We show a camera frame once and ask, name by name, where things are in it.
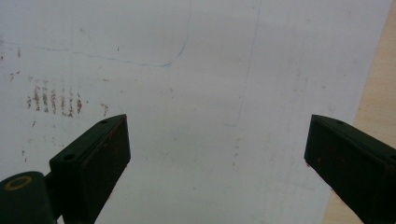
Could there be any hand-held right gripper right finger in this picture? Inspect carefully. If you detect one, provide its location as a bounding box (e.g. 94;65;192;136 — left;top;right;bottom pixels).
304;114;396;224

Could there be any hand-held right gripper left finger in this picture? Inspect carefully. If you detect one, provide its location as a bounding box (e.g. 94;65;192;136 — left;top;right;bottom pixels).
49;113;132;224

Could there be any white table mat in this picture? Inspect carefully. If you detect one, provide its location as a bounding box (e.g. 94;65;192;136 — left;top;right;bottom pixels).
0;0;393;224

